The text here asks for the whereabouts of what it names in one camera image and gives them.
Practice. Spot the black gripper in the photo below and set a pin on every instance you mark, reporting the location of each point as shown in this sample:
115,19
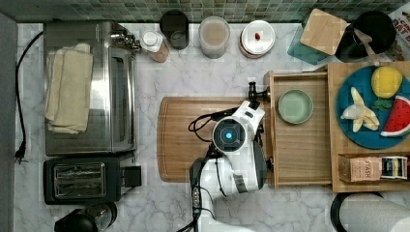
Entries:
254,104

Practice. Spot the wooden drawer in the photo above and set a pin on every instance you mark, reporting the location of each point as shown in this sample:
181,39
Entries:
300,153

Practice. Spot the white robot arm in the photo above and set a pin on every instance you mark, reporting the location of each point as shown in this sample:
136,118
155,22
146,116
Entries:
235,163

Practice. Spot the light green bowl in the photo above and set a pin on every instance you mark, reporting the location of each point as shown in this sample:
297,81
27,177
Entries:
295,106

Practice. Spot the white lidded jar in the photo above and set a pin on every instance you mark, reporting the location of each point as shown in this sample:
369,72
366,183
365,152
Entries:
257,38

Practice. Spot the wooden cutting board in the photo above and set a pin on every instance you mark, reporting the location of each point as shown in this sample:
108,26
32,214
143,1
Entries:
177,147

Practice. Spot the clear jar with beige contents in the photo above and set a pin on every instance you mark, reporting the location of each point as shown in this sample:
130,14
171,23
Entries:
214,35

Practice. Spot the teal container with wooden lid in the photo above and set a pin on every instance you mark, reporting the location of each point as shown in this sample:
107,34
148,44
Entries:
318,37

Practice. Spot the peeled toy banana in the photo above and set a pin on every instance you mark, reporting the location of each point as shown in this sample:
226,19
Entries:
360,114

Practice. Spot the blue plate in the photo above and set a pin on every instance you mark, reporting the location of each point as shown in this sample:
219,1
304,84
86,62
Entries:
371,139

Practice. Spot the black canister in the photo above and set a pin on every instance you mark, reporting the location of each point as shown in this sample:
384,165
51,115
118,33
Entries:
174,25

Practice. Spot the white-capped spice bottle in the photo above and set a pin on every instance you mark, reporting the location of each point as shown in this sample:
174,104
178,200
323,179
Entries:
152,42

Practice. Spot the stash tea box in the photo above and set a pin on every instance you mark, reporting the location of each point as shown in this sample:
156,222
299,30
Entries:
365,169

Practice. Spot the yellow toy lemon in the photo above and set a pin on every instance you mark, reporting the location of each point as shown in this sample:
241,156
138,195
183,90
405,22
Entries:
385,82

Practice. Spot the stainless steel toaster oven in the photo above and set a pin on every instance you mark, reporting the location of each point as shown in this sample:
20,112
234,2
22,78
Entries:
111,120

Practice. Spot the toy watermelon slice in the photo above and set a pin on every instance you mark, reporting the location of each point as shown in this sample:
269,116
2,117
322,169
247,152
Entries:
398,122

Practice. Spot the paper towel roll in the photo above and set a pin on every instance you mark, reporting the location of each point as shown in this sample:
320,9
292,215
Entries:
368,212

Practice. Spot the black utensil holder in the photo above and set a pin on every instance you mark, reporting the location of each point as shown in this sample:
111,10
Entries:
375,24

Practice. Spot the black and white tea box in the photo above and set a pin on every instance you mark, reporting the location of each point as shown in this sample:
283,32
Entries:
394,168

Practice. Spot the cereal box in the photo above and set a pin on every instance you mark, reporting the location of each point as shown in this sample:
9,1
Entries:
400,50

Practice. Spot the beige folded towel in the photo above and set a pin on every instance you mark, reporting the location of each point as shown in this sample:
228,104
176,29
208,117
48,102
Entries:
67,101

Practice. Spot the black coffee grinder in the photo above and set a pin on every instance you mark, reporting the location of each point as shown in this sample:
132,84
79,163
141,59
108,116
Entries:
93,218

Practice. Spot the black two-slot toaster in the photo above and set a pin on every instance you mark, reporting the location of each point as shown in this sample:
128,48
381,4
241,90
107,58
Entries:
90,179

